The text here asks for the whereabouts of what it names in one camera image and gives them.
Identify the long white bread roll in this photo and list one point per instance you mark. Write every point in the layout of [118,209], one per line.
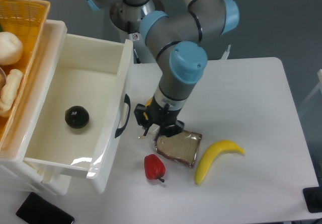
[9,91]

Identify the round white bun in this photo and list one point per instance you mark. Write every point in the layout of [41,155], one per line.
[11,48]

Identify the black device at edge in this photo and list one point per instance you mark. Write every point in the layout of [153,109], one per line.
[312,196]

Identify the red bell pepper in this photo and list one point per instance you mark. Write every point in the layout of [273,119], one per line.
[154,168]

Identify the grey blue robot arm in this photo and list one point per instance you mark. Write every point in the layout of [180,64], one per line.
[174,42]

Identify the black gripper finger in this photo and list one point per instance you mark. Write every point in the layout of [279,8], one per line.
[141,115]
[174,129]

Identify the white drawer cabinet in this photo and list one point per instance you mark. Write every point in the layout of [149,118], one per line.
[16,174]

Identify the dark green round fruit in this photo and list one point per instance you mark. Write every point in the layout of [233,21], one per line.
[76,117]

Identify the bread slice in plastic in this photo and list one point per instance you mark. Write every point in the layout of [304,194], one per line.
[181,148]

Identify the black smartphone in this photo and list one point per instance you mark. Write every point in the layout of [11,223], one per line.
[36,209]

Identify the white drawer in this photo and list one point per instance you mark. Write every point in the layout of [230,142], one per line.
[92,73]

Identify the yellow banana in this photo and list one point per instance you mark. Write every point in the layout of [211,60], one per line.
[213,151]

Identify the orange woven basket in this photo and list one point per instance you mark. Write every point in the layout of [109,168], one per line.
[25,19]

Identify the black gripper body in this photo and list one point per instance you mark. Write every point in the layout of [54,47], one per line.
[161,116]

